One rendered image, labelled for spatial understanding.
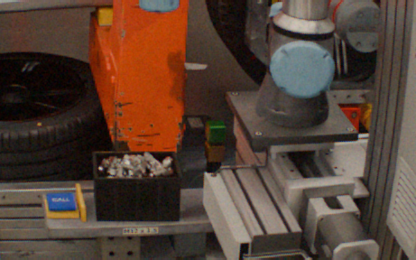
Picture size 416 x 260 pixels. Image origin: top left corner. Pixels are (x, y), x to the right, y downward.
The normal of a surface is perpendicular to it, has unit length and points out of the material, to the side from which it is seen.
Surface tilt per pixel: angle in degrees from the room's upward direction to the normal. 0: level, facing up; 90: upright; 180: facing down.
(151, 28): 90
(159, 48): 90
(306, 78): 98
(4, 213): 90
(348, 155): 0
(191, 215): 0
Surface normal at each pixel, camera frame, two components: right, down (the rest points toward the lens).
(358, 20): 0.22, 0.42
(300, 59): -0.05, 0.53
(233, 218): 0.05, -0.91
